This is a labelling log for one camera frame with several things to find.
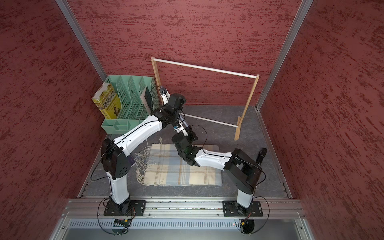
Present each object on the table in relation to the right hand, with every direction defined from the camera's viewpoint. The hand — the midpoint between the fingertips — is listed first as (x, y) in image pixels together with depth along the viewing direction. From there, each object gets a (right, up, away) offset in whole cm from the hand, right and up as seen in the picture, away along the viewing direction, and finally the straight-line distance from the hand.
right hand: (190, 129), depth 86 cm
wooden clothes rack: (+34, +1, +20) cm, 40 cm away
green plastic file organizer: (-43, +27, +15) cm, 53 cm away
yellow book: (-55, +19, +9) cm, 59 cm away
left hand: (-10, +15, -1) cm, 18 cm away
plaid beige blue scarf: (-18, -22, +2) cm, 29 cm away
